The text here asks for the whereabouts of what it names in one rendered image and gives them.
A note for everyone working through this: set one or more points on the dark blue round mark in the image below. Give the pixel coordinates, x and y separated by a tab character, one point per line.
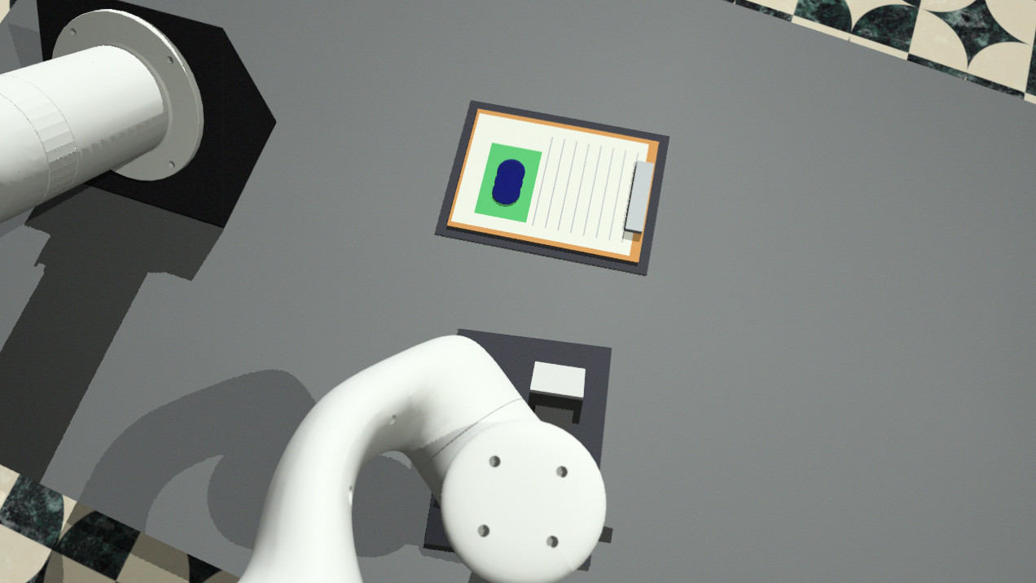
510	174
512	164
506	191

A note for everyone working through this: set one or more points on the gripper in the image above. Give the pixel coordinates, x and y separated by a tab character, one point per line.
606	535

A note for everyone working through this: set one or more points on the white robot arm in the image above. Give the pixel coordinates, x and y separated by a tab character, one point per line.
522	501

